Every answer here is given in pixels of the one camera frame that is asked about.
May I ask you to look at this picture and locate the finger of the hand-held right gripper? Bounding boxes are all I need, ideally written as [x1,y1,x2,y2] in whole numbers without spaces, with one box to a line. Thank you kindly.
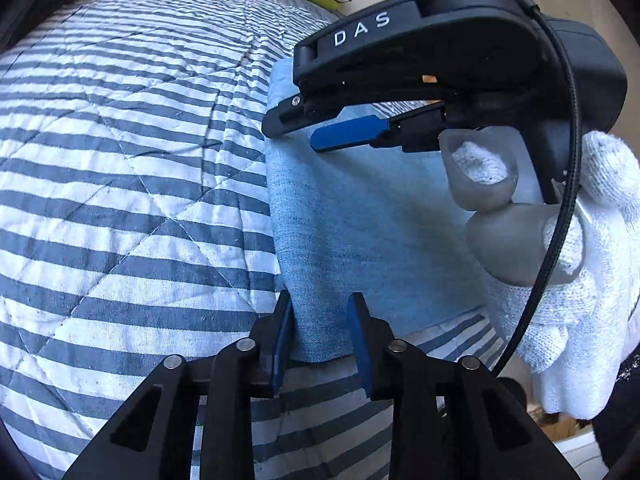
[261,92,351,138]
[310,102,446,153]

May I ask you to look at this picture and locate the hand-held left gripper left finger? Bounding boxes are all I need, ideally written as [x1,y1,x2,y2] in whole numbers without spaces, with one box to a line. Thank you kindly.
[62,290,296,480]

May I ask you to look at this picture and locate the person's right forearm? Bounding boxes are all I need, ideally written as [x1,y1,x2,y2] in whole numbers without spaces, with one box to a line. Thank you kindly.
[592,305,640,471]

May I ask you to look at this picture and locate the blue white striped quilt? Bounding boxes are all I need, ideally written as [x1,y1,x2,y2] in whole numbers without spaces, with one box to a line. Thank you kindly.
[0,0,511,480]

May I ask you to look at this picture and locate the black braided cable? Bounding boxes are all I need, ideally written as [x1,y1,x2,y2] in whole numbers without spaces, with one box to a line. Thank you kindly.
[492,0,585,378]

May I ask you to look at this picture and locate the light blue denim jeans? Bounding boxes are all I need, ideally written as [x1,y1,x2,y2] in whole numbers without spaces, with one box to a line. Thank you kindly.
[265,55,506,363]

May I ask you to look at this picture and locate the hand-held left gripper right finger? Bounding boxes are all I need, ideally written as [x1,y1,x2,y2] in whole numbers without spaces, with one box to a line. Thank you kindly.
[346,292,583,480]

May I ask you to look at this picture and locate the person's right hand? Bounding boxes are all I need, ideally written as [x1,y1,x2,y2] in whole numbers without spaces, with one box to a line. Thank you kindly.
[440,127,640,418]

